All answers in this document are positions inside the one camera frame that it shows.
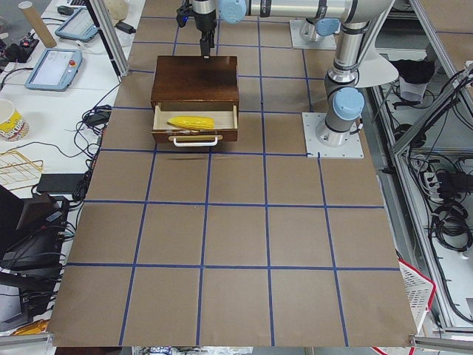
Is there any near blue teach pendant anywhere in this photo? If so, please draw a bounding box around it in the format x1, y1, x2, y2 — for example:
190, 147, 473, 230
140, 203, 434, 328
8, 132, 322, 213
24, 49, 83, 92

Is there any blue teach pendant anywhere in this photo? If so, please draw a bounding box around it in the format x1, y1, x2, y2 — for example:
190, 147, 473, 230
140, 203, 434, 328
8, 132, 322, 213
55, 7, 98, 42
24, 49, 83, 92

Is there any far blue teach pendant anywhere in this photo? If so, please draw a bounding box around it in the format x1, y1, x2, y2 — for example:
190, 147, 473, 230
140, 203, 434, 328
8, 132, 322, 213
55, 7, 98, 42

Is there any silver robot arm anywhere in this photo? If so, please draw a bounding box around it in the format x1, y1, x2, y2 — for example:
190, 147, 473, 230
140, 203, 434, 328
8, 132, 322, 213
299, 18, 341, 42
176, 1, 393, 147

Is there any dark brown wooden cabinet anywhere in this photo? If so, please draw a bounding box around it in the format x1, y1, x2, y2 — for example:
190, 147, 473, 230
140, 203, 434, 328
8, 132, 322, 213
150, 55, 239, 107

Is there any black cloth on cup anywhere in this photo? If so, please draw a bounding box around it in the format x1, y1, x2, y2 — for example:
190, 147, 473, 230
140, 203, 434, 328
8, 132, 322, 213
392, 59, 435, 103

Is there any black power adapter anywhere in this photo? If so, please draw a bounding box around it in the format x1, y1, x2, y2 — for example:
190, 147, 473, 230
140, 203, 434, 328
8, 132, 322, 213
83, 111, 111, 127

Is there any yellow popcorn paper cup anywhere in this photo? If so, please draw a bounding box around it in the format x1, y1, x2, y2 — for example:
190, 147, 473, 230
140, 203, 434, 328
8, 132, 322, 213
0, 98, 30, 141

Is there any white red plastic basket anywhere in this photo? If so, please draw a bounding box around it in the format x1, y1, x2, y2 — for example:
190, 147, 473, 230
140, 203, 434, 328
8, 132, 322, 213
398, 259, 436, 333

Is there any wooden drawer with white handle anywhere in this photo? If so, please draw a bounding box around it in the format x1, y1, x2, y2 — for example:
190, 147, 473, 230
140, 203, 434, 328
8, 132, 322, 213
152, 101, 239, 147

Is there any yellow corn cob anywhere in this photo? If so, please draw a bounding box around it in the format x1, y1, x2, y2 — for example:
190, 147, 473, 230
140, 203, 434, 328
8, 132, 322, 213
167, 115, 215, 130

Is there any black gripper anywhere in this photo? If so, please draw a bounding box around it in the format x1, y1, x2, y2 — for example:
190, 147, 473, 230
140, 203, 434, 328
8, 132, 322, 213
194, 10, 217, 58

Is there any cardboard tube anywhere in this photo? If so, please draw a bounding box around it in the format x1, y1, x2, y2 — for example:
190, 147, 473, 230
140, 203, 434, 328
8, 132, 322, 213
18, 1, 57, 48

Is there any gold wire rack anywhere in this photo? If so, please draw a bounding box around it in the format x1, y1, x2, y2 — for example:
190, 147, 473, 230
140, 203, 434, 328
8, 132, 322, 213
0, 150, 44, 190

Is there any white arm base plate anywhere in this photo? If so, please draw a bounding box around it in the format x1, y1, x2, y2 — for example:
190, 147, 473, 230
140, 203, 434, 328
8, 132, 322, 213
302, 112, 364, 159
290, 18, 341, 50

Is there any black computer equipment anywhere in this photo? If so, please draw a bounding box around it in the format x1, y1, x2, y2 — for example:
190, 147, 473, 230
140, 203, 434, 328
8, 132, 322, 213
1, 187, 69, 332

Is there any aluminium frame post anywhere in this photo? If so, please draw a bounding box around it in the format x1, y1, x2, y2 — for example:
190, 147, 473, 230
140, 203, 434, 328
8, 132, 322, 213
85, 0, 129, 77

